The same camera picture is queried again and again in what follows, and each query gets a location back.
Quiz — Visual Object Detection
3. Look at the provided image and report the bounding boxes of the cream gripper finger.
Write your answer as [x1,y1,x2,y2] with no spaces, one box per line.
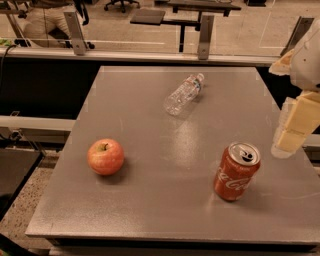
[277,91,320,154]
[271,97,296,158]

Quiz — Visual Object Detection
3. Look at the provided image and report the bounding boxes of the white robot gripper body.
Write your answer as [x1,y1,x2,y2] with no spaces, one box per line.
[269,19,320,92]

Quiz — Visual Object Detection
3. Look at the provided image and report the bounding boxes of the red coke can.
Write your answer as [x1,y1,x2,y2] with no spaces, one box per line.
[213,142,261,202]

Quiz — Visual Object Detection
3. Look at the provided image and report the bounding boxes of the clear plastic water bottle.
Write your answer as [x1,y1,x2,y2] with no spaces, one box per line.
[164,73,204,116]

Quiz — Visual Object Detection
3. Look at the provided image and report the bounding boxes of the grey square table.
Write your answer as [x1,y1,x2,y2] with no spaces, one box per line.
[27,67,320,245]

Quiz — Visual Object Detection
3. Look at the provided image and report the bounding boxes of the black background desk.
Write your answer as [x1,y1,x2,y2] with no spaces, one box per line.
[130,0,241,53]

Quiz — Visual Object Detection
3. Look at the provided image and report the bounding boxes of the red apple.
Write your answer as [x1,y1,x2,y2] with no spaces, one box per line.
[87,139,124,176]

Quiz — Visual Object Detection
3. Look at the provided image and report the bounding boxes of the black office chair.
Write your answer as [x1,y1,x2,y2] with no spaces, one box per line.
[104,0,141,13]

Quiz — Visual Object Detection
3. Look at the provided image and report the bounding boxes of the dark side table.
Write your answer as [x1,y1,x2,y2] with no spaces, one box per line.
[0,149,43,220]

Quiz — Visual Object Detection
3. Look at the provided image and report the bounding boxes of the seated person beige trousers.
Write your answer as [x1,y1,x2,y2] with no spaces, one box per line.
[23,0,83,48]

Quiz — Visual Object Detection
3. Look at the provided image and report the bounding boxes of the right metal railing post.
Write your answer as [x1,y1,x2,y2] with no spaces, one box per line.
[197,15,214,60]

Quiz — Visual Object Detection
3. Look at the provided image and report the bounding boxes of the metal railing post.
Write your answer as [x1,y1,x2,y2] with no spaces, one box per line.
[197,15,214,60]
[64,11,87,56]

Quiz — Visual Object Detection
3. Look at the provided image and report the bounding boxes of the left metal railing post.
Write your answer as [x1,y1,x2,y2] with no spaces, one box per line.
[64,11,87,56]

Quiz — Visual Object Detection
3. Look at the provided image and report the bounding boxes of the black cable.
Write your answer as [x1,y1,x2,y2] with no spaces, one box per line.
[0,43,18,91]

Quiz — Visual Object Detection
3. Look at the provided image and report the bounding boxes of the horizontal metal rail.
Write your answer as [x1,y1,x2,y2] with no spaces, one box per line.
[8,47,278,66]

